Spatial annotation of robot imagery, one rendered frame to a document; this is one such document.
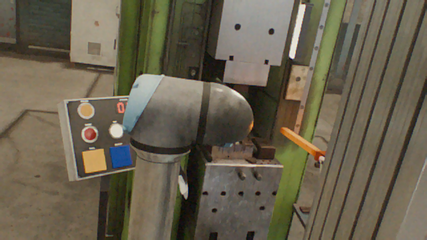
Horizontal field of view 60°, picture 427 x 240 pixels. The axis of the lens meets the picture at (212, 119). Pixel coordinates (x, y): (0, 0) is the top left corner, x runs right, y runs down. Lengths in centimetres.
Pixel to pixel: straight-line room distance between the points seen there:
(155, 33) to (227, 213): 88
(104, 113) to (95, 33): 558
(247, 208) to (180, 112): 122
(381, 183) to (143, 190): 47
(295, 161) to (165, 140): 145
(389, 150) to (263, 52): 129
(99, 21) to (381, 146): 665
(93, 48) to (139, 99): 635
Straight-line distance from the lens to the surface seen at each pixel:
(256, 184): 176
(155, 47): 164
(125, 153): 141
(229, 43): 155
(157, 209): 73
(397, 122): 35
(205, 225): 180
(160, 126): 65
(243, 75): 160
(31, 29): 785
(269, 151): 178
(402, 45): 38
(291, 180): 210
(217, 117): 65
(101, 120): 140
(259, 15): 158
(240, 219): 184
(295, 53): 179
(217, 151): 169
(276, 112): 188
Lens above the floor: 162
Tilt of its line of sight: 19 degrees down
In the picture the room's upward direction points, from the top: 9 degrees clockwise
